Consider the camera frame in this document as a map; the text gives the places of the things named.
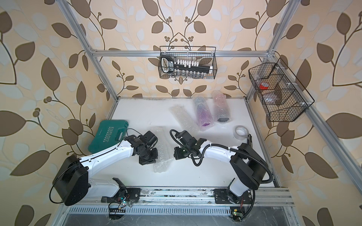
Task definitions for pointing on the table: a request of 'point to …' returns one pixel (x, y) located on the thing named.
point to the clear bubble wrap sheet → (165, 153)
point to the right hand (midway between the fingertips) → (174, 155)
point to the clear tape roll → (241, 133)
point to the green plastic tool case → (109, 133)
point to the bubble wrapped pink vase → (221, 111)
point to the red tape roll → (264, 85)
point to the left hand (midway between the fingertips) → (155, 159)
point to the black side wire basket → (283, 97)
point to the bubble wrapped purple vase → (203, 113)
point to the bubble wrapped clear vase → (184, 119)
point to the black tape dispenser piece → (249, 140)
